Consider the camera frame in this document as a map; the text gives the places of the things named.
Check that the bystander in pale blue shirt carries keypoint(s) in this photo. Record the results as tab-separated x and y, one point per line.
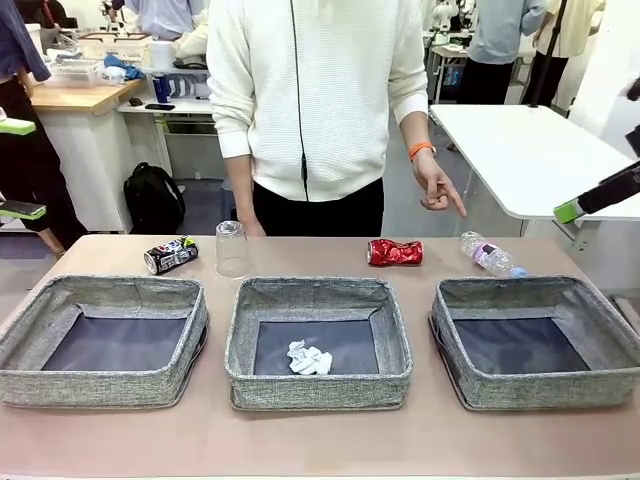
165	15
500	30

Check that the blue cloth bag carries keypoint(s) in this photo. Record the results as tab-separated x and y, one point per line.
125	67

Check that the dark blue bottle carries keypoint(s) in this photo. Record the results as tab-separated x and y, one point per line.
160	90

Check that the person's left hand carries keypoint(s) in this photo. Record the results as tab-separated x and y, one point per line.
435	185

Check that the crushed red cola can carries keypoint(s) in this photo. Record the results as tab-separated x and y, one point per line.
395	252

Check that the bystander in blue jacket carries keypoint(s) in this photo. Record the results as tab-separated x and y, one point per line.
30	165

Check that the person's right hand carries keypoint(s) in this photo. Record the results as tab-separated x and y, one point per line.
256	230

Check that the bystander in cream top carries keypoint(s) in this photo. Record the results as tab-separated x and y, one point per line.
580	25

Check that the clear plastic storage box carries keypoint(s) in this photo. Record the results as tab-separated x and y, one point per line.
75	72

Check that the white paper ball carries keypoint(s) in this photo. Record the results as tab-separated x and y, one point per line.
310	359

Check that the black backpack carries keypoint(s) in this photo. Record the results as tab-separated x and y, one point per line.
155	200

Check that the clear plastic bottle blue cap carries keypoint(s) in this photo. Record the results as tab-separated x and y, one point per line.
492	257

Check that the white background desk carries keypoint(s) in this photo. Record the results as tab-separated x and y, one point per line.
450	50

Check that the black computer mouse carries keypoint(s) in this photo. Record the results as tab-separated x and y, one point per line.
135	102

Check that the white table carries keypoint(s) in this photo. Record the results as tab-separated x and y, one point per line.
525	150

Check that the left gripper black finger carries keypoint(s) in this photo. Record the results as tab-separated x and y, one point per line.
22	210
17	128

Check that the white cabinet with wooden top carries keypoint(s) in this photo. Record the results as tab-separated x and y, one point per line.
85	150

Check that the clear plastic cup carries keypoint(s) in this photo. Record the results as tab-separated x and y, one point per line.
231	250

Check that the orange band wristwatch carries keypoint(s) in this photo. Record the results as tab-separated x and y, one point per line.
420	150

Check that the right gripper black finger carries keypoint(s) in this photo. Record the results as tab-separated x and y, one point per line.
635	137
610	187

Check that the black smartphone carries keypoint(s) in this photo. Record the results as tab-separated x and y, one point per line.
160	106

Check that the white office desk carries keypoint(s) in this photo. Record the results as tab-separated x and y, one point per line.
190	106

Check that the person's left forearm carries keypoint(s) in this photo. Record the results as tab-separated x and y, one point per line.
416	130

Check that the person's right forearm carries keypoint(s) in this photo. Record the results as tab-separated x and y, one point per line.
242	190

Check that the crushed black Pepsi can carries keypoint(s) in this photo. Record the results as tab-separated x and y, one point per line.
170	256

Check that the white paper roll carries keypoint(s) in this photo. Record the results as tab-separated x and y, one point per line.
162	55

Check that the white crate with wooden rim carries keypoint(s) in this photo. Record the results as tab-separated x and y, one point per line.
115	52

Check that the person in white sweater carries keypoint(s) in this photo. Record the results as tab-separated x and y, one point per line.
340	100

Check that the grey fabric basket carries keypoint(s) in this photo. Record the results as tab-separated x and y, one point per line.
100	387
320	392
540	392

